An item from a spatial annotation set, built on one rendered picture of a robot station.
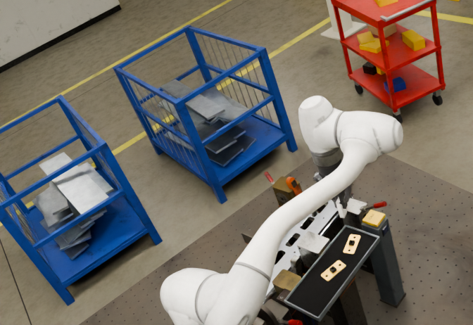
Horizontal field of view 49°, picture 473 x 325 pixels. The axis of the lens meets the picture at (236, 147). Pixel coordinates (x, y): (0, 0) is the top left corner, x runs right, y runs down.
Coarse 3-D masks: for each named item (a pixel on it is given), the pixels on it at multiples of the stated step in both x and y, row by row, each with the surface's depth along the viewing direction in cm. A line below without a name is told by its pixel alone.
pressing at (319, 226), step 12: (324, 216) 216; (336, 216) 214; (300, 228) 215; (312, 228) 213; (324, 228) 210; (288, 240) 212; (288, 252) 207; (276, 264) 204; (288, 264) 202; (264, 300) 191
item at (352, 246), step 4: (352, 236) 180; (356, 236) 180; (348, 240) 180; (352, 240) 178; (356, 240) 179; (348, 244) 178; (352, 244) 177; (356, 244) 177; (344, 248) 177; (348, 248) 177; (352, 248) 176; (344, 252) 176; (348, 252) 176; (352, 252) 175
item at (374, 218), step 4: (368, 212) 187; (372, 212) 187; (376, 212) 186; (380, 212) 186; (368, 216) 186; (372, 216) 185; (376, 216) 185; (380, 216) 184; (384, 216) 184; (364, 220) 185; (368, 220) 184; (372, 220) 184; (376, 220) 183; (380, 220) 183; (372, 224) 183; (376, 224) 182
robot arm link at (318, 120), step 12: (312, 96) 149; (300, 108) 147; (312, 108) 144; (324, 108) 144; (300, 120) 148; (312, 120) 144; (324, 120) 144; (336, 120) 143; (312, 132) 146; (324, 132) 144; (312, 144) 150; (324, 144) 147; (336, 144) 145
